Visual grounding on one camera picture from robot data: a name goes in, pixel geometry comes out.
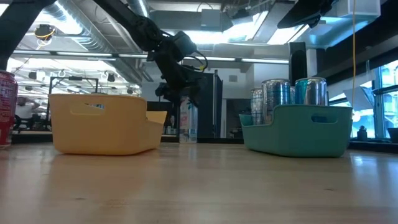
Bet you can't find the yellow hanging cord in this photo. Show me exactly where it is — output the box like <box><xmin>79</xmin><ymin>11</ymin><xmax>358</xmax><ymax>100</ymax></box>
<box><xmin>351</xmin><ymin>0</ymin><xmax>357</xmax><ymax>108</ymax></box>

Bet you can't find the small dark figurine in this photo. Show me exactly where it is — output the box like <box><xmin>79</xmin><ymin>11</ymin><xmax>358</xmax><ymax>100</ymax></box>
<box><xmin>356</xmin><ymin>125</ymin><xmax>368</xmax><ymax>141</ymax></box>

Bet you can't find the black tall pillar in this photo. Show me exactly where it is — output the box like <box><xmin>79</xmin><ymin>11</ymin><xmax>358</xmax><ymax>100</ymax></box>
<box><xmin>288</xmin><ymin>42</ymin><xmax>308</xmax><ymax>88</ymax></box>

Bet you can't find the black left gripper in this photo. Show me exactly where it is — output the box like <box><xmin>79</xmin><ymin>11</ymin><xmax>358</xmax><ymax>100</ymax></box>
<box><xmin>154</xmin><ymin>57</ymin><xmax>208</xmax><ymax>108</ymax></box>

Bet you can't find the red soda can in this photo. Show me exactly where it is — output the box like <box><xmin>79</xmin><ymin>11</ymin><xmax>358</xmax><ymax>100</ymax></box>
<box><xmin>0</xmin><ymin>70</ymin><xmax>19</xmax><ymax>150</ymax></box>

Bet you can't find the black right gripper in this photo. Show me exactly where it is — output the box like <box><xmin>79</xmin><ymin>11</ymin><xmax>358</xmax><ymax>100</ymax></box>
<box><xmin>277</xmin><ymin>0</ymin><xmax>338</xmax><ymax>29</ymax></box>

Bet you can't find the grey ceiling box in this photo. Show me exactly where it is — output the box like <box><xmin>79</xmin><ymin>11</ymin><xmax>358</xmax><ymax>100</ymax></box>
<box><xmin>200</xmin><ymin>8</ymin><xmax>225</xmax><ymax>32</ymax></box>

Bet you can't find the white Celsius energy drink can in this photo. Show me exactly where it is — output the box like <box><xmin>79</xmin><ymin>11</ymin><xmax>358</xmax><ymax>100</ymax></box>
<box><xmin>179</xmin><ymin>96</ymin><xmax>199</xmax><ymax>144</ymax></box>

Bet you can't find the yellow plastic bin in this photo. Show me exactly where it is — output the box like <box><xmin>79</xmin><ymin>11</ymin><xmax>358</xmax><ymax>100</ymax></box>
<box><xmin>49</xmin><ymin>93</ymin><xmax>168</xmax><ymax>156</ymax></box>

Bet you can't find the person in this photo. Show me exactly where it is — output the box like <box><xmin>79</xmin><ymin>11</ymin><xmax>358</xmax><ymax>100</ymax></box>
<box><xmin>14</xmin><ymin>96</ymin><xmax>42</xmax><ymax>129</ymax></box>

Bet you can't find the black round ceiling device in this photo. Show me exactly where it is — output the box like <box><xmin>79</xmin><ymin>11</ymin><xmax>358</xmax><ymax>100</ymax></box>
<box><xmin>33</xmin><ymin>24</ymin><xmax>57</xmax><ymax>41</ymax></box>

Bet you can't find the teal plastic bin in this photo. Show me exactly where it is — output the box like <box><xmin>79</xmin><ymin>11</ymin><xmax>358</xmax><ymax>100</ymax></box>
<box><xmin>238</xmin><ymin>104</ymin><xmax>354</xmax><ymax>158</ymax></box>

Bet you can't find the silver ventilation duct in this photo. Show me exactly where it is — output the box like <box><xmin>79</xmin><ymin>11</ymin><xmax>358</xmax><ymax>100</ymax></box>
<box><xmin>40</xmin><ymin>0</ymin><xmax>147</xmax><ymax>86</ymax></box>

